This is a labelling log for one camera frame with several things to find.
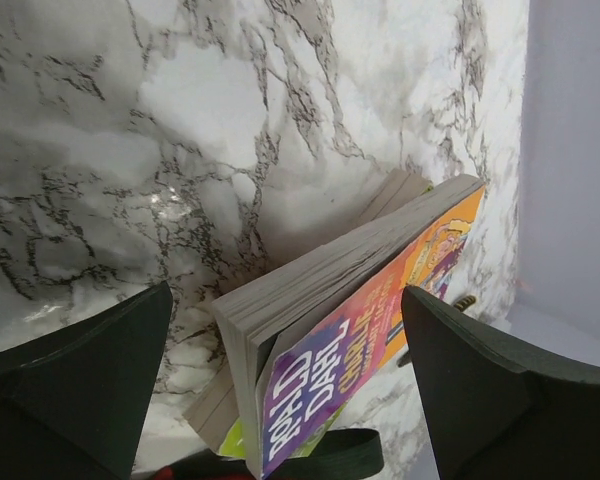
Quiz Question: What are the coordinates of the purple Roald Dahl book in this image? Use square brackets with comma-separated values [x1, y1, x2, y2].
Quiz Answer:
[212, 172, 485, 479]

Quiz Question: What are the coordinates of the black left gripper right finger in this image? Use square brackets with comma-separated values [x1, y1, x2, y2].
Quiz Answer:
[401, 286, 600, 479]

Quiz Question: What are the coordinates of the green book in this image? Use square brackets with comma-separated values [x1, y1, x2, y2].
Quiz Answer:
[184, 169, 432, 459]

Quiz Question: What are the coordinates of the red student backpack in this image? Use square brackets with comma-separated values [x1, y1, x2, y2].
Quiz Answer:
[149, 428, 384, 480]

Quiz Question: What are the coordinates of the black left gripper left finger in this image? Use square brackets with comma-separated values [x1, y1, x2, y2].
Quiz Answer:
[0, 282, 172, 479]

